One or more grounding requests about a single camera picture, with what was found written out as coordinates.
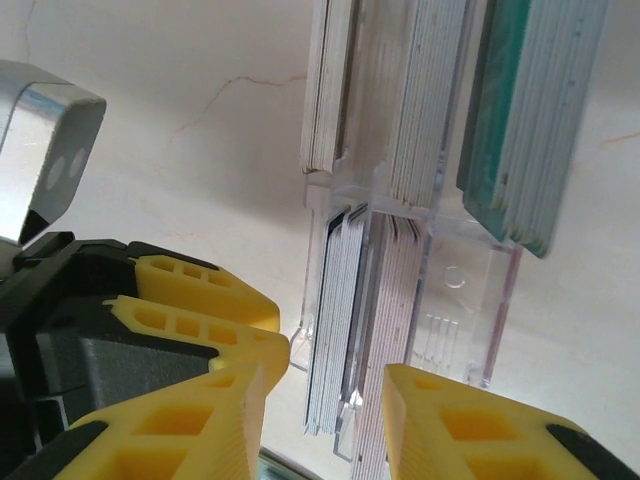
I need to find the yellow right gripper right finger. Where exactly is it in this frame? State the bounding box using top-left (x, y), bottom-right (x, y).
top-left (383, 363), bottom-right (636, 480)

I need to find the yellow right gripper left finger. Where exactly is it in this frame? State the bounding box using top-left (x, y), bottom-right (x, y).
top-left (9, 362), bottom-right (265, 480)

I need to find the clear acrylic card display stand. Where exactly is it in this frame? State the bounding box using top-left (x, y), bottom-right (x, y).
top-left (297, 0), bottom-right (526, 461)

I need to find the white card stack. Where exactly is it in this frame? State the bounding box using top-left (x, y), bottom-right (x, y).
top-left (349, 214), bottom-right (431, 480)

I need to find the cream card stack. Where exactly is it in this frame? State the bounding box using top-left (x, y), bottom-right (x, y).
top-left (299, 0), bottom-right (359, 175)

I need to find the teal card stack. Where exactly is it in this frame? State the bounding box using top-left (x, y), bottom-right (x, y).
top-left (457, 0), bottom-right (609, 259)

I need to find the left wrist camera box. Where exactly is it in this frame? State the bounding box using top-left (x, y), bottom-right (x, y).
top-left (0, 59), bottom-right (108, 246)

